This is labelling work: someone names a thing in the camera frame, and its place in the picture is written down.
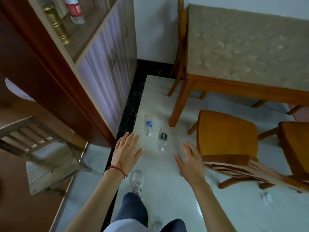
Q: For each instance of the wooden chair with tall back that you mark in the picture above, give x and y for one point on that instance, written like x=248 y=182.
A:
x=179 y=50

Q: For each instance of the person's left hand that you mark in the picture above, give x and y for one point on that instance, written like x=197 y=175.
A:
x=124 y=155

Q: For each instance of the wooden table with marble top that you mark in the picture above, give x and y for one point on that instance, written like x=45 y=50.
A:
x=241 y=53

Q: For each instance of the blue jeans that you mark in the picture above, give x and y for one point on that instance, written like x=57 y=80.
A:
x=135 y=210

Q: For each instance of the person's right forearm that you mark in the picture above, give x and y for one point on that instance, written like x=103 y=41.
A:
x=212 y=210

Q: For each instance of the person's right hand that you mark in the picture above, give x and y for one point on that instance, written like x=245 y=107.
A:
x=193 y=166

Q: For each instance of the clear bottle with red label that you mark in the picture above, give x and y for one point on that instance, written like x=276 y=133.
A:
x=73 y=9

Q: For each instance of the person's left forearm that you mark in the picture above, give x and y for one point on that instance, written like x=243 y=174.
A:
x=96 y=205

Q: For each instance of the clear bottle with blue label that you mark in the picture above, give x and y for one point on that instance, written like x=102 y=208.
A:
x=148 y=125

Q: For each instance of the person's right thumb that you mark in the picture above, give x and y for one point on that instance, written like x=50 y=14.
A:
x=179 y=159

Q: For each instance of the dark brown wooden door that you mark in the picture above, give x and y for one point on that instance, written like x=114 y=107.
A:
x=36 y=57

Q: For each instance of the white shirt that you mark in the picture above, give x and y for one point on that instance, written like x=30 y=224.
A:
x=125 y=226

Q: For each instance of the clear bottle with green label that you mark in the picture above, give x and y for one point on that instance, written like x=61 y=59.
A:
x=163 y=140

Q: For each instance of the crumpled white paper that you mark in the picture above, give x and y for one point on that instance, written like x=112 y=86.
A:
x=266 y=197

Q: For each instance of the wooden chair with orange seat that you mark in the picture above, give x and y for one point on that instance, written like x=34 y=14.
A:
x=293 y=147

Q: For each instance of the white sneaker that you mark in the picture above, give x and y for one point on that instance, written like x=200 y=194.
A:
x=137 y=182

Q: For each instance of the person's left thumb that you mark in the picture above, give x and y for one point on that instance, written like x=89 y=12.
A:
x=138 y=153

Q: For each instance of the wooden cabinet with pale doors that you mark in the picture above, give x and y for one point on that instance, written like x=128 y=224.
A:
x=96 y=57

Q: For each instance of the wooden chair with carved backrest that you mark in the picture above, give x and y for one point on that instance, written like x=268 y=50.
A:
x=229 y=147

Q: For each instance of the golden yellow bottle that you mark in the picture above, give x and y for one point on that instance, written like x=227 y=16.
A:
x=56 y=22

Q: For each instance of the weathered grey wooden chair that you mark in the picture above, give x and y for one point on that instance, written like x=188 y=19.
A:
x=41 y=154

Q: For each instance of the white round object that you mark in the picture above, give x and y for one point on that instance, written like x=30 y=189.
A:
x=199 y=209

